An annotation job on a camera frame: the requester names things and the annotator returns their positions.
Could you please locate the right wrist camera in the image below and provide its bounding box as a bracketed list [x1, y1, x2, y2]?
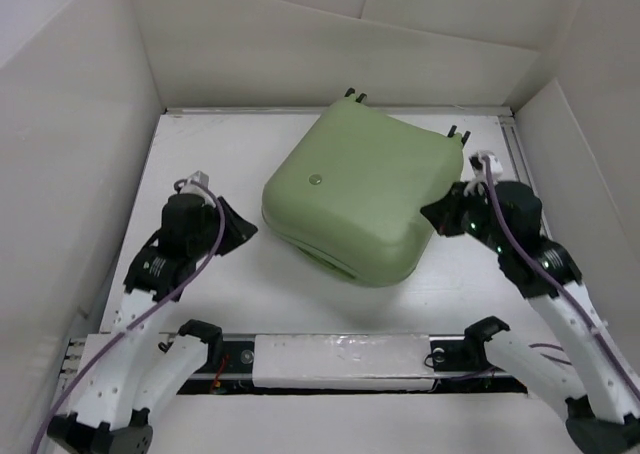
[469, 150, 504, 181]

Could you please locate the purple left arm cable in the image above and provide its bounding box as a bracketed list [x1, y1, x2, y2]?
[28, 178, 227, 454]

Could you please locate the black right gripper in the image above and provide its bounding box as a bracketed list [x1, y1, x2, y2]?
[421, 180, 510, 254]

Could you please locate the green hard-shell suitcase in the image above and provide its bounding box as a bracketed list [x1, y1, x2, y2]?
[261, 89, 470, 287]

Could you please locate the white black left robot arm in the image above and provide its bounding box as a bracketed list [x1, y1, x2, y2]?
[46, 183, 257, 453]

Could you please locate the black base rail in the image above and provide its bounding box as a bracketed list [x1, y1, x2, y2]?
[178, 333, 527, 395]

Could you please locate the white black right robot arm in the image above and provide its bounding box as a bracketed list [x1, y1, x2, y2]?
[420, 181, 639, 453]

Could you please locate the white foam block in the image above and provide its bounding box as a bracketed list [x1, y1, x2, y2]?
[252, 334, 435, 391]

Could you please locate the aluminium side rail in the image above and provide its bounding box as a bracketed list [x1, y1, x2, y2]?
[499, 116, 532, 186]

